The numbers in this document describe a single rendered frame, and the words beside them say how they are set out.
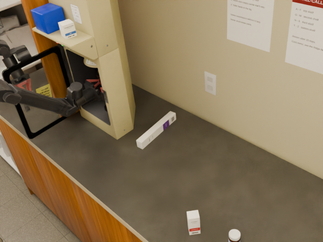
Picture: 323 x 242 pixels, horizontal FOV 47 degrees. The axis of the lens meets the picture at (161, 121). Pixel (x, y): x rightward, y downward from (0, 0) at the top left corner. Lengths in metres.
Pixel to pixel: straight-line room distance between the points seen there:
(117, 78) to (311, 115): 0.86
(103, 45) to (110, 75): 0.15
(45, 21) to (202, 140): 0.90
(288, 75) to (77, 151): 1.05
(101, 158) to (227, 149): 0.60
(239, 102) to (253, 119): 0.11
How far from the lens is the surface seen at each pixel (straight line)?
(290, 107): 1.64
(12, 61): 1.92
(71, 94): 1.76
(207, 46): 1.77
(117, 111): 1.84
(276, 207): 1.59
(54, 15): 1.72
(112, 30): 1.67
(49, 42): 1.95
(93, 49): 1.63
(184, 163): 1.74
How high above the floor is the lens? 2.16
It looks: 38 degrees down
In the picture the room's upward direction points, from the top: 7 degrees counter-clockwise
